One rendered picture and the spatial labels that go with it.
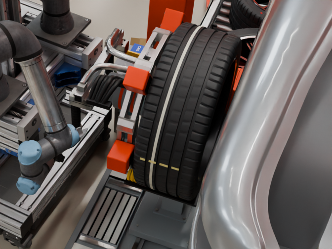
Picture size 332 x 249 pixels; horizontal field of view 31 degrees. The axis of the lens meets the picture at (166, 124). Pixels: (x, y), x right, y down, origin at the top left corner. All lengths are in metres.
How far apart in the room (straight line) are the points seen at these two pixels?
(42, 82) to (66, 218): 1.20
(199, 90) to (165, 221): 0.91
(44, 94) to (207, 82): 0.54
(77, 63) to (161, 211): 0.77
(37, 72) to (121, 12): 2.31
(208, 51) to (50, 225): 1.33
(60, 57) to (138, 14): 1.55
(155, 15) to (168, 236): 0.97
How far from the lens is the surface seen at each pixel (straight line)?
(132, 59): 2.31
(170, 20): 2.37
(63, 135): 2.05
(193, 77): 2.06
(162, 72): 2.06
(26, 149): 2.01
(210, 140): 2.57
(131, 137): 2.15
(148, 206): 2.82
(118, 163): 2.14
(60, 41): 2.69
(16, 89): 2.48
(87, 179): 3.19
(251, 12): 3.52
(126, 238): 2.81
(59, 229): 3.02
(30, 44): 1.94
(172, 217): 2.78
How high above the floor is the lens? 2.53
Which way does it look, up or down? 47 degrees down
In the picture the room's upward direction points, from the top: 7 degrees clockwise
